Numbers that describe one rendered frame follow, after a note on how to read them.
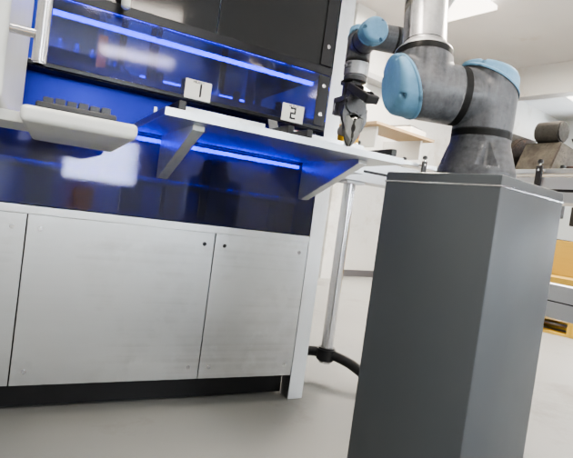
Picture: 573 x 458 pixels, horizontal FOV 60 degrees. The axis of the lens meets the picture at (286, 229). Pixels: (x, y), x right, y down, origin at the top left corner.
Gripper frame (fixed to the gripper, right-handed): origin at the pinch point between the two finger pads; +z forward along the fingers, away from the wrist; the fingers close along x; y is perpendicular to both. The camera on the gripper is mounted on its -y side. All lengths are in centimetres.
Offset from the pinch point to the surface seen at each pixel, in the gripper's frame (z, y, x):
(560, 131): -144, 327, -568
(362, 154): 4.9, -12.6, 3.9
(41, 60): 3, -27, 85
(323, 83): -23.7, 27.2, -3.3
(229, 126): 5.1, -12.6, 43.4
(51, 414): 91, 28, 72
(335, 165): 7.1, 5.9, 0.6
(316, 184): 13.2, 16.1, 0.6
